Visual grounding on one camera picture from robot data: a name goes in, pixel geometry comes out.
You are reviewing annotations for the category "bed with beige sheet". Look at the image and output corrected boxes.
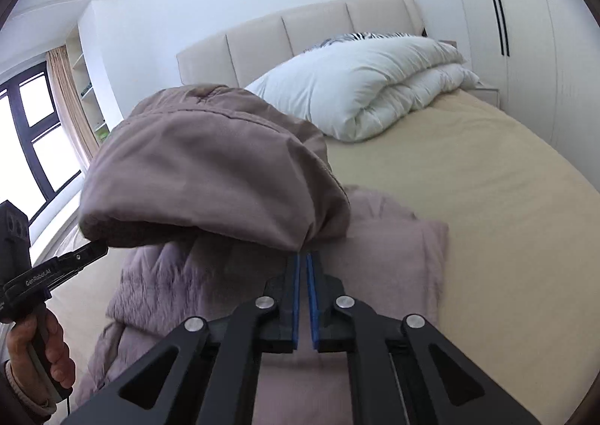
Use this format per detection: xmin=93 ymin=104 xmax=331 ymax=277
xmin=28 ymin=0 xmax=600 ymax=425

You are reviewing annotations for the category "white wardrobe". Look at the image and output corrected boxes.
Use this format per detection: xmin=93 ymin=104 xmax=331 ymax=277
xmin=441 ymin=0 xmax=600 ymax=182

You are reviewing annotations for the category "mauve padded jacket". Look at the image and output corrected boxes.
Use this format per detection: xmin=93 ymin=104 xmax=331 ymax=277
xmin=72 ymin=84 xmax=450 ymax=425

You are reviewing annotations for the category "black framed window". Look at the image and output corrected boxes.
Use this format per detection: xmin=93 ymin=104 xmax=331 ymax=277
xmin=0 ymin=69 xmax=84 ymax=220

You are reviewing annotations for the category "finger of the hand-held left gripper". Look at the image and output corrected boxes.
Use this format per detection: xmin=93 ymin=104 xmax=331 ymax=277
xmin=47 ymin=240 xmax=110 ymax=287

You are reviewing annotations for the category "white bedside table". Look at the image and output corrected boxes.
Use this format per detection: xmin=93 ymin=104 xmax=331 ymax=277
xmin=441 ymin=38 xmax=501 ymax=109

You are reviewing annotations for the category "zebra print pillow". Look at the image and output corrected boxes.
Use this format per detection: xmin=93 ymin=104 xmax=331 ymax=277
xmin=304 ymin=32 xmax=423 ymax=53

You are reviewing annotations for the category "white wall shelf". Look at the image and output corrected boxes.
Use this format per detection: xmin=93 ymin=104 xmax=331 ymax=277
xmin=66 ymin=27 xmax=113 ymax=145

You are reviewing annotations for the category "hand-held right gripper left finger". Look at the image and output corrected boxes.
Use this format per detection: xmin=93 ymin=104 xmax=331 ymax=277
xmin=68 ymin=253 xmax=301 ymax=425

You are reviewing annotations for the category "person's left hand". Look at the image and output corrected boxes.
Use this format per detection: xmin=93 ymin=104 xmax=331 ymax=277
xmin=7 ymin=310 xmax=77 ymax=391

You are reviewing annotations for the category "white folded duvet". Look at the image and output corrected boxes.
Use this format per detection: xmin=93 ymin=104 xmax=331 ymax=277
xmin=244 ymin=34 xmax=481 ymax=143

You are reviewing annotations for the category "beige curtain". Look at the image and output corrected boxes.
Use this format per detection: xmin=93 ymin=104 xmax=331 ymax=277
xmin=45 ymin=45 xmax=101 ymax=170

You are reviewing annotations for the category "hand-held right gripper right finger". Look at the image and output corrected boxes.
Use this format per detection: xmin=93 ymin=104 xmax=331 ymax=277
xmin=306 ymin=253 xmax=542 ymax=425

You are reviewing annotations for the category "beige upholstered headboard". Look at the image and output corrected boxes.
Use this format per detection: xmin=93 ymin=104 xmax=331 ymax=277
xmin=176 ymin=0 xmax=426 ymax=91

